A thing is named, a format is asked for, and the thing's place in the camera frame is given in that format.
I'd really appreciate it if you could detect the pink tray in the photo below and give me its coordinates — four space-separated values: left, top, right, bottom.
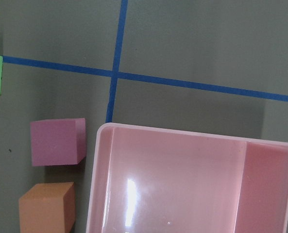
86 123 288 233

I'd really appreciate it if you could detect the magenta block near tray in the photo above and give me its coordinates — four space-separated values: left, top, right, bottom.
30 118 86 166

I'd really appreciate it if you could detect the orange block right side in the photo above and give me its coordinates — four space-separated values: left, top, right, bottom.
18 182 76 233

